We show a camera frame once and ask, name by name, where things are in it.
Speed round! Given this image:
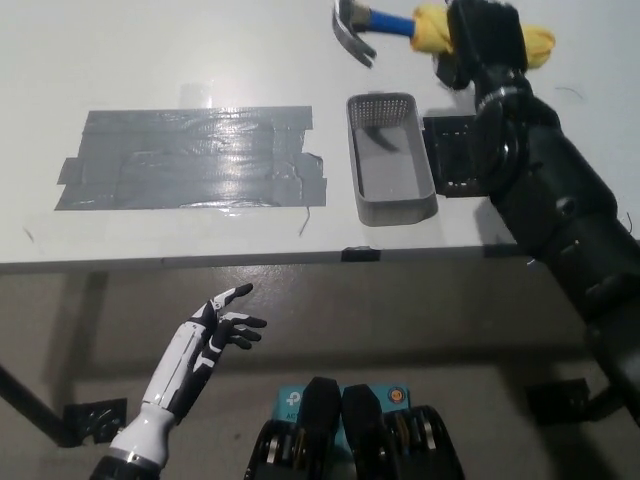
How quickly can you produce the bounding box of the gray perforated plastic container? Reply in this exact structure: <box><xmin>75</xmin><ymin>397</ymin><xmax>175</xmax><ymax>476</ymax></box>
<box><xmin>345</xmin><ymin>91</ymin><xmax>440</xmax><ymax>227</ymax></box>

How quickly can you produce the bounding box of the black tape patch on desk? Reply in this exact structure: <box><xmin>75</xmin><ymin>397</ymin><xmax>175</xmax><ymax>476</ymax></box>
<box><xmin>421</xmin><ymin>115</ymin><xmax>495</xmax><ymax>200</ymax></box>

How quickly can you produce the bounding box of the black table leg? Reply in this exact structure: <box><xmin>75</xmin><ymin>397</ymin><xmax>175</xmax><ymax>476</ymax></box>
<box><xmin>0</xmin><ymin>363</ymin><xmax>76</xmax><ymax>449</ymax></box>

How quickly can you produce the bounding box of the hammer with yellow cloth handle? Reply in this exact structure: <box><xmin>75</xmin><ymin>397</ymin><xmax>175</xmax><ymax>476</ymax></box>
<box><xmin>329</xmin><ymin>0</ymin><xmax>558</xmax><ymax>72</ymax></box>

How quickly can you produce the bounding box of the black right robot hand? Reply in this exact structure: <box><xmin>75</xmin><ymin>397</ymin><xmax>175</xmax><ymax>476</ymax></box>
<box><xmin>432</xmin><ymin>0</ymin><xmax>530</xmax><ymax>97</ymax></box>

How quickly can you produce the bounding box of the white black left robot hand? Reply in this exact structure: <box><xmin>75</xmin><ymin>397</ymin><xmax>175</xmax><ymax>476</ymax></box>
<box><xmin>139</xmin><ymin>283</ymin><xmax>269</xmax><ymax>427</ymax></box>

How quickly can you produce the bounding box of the gray duct tape patch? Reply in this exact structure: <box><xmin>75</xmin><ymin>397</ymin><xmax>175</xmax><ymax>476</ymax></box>
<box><xmin>53</xmin><ymin>104</ymin><xmax>329</xmax><ymax>212</ymax></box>

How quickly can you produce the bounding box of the small black tape on edge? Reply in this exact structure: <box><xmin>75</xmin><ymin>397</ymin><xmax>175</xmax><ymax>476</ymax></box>
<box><xmin>340</xmin><ymin>245</ymin><xmax>381</xmax><ymax>264</ymax></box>

